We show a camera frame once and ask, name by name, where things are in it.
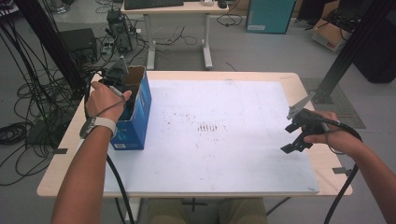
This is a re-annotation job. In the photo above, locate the wooden desk with white legs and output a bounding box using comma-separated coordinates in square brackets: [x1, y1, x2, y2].
[120, 0, 230, 71]

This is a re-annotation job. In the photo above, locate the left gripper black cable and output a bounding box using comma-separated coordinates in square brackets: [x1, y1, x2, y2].
[83, 73, 135, 224]

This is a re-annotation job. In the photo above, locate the bundle of black floor cables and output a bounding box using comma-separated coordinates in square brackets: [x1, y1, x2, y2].
[0, 18, 78, 188]

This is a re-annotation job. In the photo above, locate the teal cabinet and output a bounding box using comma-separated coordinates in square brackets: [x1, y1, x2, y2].
[246, 0, 297, 35]

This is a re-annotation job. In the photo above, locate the blue cardboard box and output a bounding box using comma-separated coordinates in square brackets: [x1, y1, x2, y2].
[109, 64, 152, 151]

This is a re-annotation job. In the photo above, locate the black equipment box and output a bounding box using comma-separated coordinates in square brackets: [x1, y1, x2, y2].
[59, 27, 98, 64]

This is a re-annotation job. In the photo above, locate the brown cardboard box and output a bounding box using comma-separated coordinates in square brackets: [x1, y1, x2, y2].
[311, 18, 353, 53]

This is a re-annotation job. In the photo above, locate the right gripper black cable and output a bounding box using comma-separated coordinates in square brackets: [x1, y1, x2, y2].
[323, 119, 363, 224]

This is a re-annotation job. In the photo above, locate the person's right hand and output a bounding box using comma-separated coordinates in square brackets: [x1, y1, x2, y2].
[303, 111, 362, 157]

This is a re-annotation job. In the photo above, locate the person's right leg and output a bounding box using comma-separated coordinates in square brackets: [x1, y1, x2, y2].
[218, 197, 268, 224]

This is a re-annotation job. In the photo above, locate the black cabinet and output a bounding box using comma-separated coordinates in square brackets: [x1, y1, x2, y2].
[353, 15, 396, 84]

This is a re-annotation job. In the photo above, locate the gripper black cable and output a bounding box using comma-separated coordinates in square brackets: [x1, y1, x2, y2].
[83, 73, 135, 224]
[323, 119, 363, 224]

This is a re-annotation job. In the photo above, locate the wristwatch with white band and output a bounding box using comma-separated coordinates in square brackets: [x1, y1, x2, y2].
[78, 116, 118, 140]

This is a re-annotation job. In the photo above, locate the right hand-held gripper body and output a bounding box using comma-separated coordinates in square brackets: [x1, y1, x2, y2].
[286, 92, 328, 135]

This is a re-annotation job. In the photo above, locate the person's left leg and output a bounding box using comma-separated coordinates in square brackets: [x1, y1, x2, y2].
[147, 197, 191, 224]

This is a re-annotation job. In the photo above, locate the black keyboard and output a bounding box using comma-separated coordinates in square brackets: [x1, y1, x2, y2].
[123, 0, 185, 11]

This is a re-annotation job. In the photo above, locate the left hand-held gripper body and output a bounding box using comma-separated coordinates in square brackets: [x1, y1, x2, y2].
[99, 57, 129, 89]

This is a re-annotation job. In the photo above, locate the left gripper wrist strap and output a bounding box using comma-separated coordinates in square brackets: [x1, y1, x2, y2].
[94, 92, 127, 119]

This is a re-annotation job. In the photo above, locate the person's leg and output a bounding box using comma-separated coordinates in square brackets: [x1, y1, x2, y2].
[147, 197, 191, 224]
[218, 197, 268, 224]

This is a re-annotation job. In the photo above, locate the person's left hand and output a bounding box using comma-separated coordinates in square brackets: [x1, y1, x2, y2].
[86, 81, 133, 124]

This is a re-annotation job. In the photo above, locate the grey floor mat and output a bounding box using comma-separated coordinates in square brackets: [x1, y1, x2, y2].
[300, 77, 367, 130]

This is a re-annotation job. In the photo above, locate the black metal stand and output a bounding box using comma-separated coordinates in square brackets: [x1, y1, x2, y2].
[13, 0, 88, 94]
[309, 0, 396, 105]

